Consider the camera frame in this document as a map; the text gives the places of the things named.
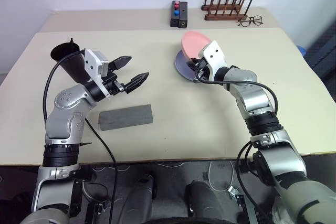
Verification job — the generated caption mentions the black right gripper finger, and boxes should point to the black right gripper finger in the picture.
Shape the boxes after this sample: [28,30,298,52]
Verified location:
[186,58,200,70]

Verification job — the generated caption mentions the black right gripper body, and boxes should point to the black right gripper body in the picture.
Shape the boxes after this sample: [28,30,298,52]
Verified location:
[193,58,212,83]

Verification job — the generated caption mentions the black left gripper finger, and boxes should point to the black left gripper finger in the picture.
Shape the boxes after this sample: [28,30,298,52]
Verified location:
[123,71,150,94]
[113,55,132,70]

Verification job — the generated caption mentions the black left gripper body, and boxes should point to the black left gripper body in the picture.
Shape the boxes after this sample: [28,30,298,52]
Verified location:
[102,60,126,96]

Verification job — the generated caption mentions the pink plate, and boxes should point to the pink plate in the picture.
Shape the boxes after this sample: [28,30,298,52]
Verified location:
[181,31,212,60]

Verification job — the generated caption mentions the grey glasses case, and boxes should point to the grey glasses case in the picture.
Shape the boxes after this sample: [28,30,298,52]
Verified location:
[97,104,154,132]

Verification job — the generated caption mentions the blue plate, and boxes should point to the blue plate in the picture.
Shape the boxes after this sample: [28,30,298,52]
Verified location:
[174,49,208,82]

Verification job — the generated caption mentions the black funnel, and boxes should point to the black funnel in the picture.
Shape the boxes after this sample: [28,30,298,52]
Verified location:
[50,42,92,84]

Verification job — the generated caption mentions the black box with coloured balls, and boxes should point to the black box with coloured balls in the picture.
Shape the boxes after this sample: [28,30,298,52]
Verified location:
[170,0,182,28]

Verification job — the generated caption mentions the plain black box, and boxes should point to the plain black box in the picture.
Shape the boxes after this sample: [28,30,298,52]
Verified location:
[177,1,189,29]

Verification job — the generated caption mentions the thin-framed eyeglasses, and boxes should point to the thin-framed eyeglasses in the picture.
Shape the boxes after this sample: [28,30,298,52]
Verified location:
[237,15,264,28]

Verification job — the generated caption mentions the dark rounded shape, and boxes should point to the dark rounded shape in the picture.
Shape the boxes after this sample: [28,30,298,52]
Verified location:
[184,179,224,224]
[122,173,159,224]

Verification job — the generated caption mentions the dark chair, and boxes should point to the dark chair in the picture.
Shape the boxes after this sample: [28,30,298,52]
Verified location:
[306,20,336,78]

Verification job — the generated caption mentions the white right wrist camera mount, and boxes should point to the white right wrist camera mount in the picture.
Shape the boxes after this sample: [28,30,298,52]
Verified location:
[198,40,228,81]

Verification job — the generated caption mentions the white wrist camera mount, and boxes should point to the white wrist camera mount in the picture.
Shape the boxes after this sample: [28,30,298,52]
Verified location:
[83,49,111,98]
[198,40,228,81]

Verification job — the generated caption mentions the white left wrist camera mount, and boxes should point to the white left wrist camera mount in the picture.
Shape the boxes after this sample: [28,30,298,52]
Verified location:
[83,49,111,98]

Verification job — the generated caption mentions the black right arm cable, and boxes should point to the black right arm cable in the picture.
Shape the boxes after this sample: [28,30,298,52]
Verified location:
[194,75,279,224]

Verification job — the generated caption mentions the white floor cable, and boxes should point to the white floor cable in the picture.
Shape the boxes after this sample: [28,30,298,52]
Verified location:
[208,160,235,191]

